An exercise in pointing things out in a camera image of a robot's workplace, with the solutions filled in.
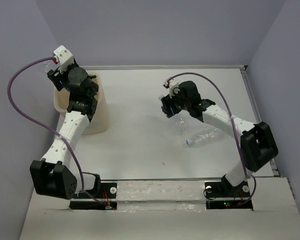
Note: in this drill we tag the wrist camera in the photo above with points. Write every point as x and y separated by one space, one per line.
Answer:
64 57
173 87

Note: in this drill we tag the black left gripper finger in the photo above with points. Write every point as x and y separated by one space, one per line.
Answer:
92 76
57 78

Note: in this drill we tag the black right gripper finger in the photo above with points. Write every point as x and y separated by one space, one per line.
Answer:
166 106
176 108

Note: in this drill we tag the crushed blue label bottle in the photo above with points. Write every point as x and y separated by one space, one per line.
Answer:
46 66

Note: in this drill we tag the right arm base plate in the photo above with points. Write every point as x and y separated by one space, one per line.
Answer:
219 199

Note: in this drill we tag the beige plastic bin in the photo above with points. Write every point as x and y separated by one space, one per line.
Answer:
101 119

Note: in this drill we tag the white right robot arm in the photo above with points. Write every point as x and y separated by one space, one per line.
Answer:
139 145

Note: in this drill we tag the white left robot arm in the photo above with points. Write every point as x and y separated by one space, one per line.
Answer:
51 175

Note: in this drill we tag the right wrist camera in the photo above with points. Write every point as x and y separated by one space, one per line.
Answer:
173 87

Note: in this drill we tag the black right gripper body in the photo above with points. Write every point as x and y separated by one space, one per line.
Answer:
180 100

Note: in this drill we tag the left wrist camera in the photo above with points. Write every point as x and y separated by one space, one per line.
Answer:
64 57

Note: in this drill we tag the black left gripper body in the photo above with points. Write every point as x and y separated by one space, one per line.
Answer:
65 73

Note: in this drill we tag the blue label bottle front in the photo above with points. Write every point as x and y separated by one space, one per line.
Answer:
176 123

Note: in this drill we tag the clear bottle white cap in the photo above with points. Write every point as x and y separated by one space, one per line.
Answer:
205 137

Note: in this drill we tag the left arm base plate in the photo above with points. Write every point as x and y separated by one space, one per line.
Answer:
101 200

